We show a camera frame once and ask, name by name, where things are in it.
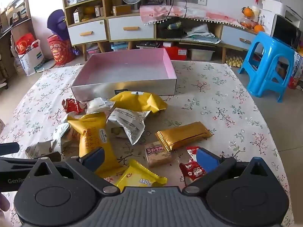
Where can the pink-lined silver cardboard box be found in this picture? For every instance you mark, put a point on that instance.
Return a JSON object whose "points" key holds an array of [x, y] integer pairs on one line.
{"points": [[94, 89]]}

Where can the grey printed snack packet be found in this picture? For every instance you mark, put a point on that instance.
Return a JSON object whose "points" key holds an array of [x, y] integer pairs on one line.
{"points": [[37, 147], [129, 123], [60, 134]]}

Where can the purple plush toy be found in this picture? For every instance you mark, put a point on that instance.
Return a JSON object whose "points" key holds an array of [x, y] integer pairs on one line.
{"points": [[56, 21]]}

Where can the red plastic bag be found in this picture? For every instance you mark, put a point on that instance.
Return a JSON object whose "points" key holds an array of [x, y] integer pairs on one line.
{"points": [[24, 43]]}

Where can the red white candy packet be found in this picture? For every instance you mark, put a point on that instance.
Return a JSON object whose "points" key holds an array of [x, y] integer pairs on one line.
{"points": [[189, 170]]}

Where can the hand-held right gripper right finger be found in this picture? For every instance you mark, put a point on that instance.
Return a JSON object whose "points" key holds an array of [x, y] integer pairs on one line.
{"points": [[207, 159]]}

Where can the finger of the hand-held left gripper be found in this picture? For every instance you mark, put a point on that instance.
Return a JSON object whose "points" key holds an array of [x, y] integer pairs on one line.
{"points": [[28, 159], [9, 148]]}

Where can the printed cardboard carton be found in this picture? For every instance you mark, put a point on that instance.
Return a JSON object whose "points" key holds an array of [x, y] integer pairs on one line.
{"points": [[297, 68]]}

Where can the clear jar of oranges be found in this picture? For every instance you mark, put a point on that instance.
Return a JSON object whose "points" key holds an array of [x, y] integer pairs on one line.
{"points": [[247, 23]]}

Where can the pink floral cloth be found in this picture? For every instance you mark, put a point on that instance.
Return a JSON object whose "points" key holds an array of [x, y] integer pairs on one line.
{"points": [[189, 11]]}

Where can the gold foil snack packet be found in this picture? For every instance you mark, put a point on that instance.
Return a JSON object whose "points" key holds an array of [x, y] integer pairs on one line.
{"points": [[182, 134]]}

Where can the person's left hand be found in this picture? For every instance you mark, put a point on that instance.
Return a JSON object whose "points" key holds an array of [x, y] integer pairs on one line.
{"points": [[3, 203]]}

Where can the yellow egg tray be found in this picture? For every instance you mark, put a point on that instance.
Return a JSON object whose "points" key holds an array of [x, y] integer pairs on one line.
{"points": [[234, 61]]}

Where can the large yellow snack bag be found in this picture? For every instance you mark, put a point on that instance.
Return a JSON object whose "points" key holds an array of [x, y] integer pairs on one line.
{"points": [[137, 100]]}

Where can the wooden bookshelf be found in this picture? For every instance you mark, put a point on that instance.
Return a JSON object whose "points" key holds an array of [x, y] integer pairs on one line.
{"points": [[27, 9]]}

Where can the blue plastic stool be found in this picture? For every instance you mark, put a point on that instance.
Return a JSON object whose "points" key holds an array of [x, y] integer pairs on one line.
{"points": [[267, 42]]}

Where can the pile of papers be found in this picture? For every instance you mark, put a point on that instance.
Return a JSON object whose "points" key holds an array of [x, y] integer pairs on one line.
{"points": [[201, 34]]}

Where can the microwave oven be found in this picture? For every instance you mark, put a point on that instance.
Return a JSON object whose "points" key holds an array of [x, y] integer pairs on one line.
{"points": [[284, 32]]}

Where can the brown cardboard box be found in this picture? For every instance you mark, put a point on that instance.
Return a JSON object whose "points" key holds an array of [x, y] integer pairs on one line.
{"points": [[122, 10]]}

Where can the yellow labelled snack packet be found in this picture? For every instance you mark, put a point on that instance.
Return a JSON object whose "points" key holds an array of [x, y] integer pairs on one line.
{"points": [[94, 132]]}

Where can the white shopping bag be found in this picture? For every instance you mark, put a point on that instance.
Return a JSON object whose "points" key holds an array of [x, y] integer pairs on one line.
{"points": [[30, 61]]}

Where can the red box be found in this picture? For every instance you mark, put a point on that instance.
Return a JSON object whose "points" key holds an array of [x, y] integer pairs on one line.
{"points": [[176, 53]]}

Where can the red printed sack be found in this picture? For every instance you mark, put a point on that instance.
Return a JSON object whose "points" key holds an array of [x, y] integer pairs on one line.
{"points": [[59, 50]]}

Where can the yellow zigzag-edged snack packet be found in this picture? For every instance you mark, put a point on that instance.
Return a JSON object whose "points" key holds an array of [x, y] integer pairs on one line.
{"points": [[139, 177]]}

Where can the brown square cake packet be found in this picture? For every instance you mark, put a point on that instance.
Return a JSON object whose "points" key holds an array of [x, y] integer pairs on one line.
{"points": [[157, 155]]}

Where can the red candy wrapper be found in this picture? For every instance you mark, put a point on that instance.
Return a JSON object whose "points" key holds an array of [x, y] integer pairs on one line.
{"points": [[72, 105]]}

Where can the white printer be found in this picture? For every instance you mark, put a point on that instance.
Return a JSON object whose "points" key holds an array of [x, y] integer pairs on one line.
{"points": [[274, 6]]}

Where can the small white box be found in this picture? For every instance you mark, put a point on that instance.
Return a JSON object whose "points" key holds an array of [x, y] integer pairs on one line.
{"points": [[77, 16]]}

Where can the pale blue drawer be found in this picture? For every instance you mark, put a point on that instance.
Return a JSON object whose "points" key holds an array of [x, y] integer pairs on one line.
{"points": [[229, 34]]}

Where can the orange fruit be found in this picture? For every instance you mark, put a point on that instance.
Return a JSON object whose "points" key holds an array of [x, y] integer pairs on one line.
{"points": [[247, 12], [258, 28]]}

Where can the blue storage box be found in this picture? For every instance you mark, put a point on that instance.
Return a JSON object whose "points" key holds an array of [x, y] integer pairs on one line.
{"points": [[119, 46]]}

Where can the clear white candy packet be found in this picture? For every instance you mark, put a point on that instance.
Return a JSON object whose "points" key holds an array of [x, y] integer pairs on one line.
{"points": [[98, 104]]}

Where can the black bag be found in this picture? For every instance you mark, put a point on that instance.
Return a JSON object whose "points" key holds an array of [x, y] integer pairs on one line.
{"points": [[170, 32]]}

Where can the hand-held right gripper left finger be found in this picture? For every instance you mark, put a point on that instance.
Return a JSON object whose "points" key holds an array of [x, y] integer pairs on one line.
{"points": [[95, 158]]}

